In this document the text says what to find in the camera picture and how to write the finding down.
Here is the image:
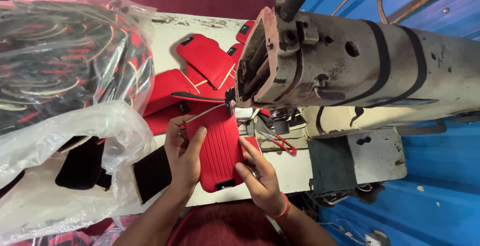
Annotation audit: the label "person's right hand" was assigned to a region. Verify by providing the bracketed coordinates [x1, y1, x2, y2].
[234, 136, 290, 218]

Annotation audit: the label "person's left hand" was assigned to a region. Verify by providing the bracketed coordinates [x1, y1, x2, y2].
[164, 115, 208, 202]

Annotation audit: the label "red ribbed panel with tag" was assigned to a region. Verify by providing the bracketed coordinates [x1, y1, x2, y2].
[184, 105, 263, 194]

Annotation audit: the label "black fabric piece, foam backing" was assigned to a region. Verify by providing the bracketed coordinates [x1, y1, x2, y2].
[130, 145, 173, 206]

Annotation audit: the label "red thread wristband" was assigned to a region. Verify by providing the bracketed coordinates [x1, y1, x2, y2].
[271, 192, 291, 221]

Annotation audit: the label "person's maroon shirt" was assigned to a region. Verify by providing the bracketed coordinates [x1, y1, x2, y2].
[166, 200, 287, 246]

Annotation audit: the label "dark green cloth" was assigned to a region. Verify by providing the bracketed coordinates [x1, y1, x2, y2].
[307, 137, 358, 199]

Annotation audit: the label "pile of red quilted covers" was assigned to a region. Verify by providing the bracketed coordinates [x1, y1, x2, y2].
[142, 20, 263, 136]

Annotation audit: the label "white power socket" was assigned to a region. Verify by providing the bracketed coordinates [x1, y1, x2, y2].
[364, 230, 391, 246]

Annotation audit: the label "clear plastic bag, black pieces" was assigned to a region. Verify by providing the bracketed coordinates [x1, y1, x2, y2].
[0, 101, 157, 245]

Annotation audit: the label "worn industrial sewing machine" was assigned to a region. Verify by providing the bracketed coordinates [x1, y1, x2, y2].
[224, 0, 480, 195]

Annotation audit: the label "plastic bag of black-red covers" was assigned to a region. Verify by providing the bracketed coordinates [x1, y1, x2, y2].
[0, 0, 157, 136]

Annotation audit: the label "red-handled thread snips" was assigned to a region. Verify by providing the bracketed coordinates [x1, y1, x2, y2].
[258, 125, 298, 156]

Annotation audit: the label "thin white cable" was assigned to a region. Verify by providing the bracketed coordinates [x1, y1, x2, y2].
[318, 219, 370, 245]

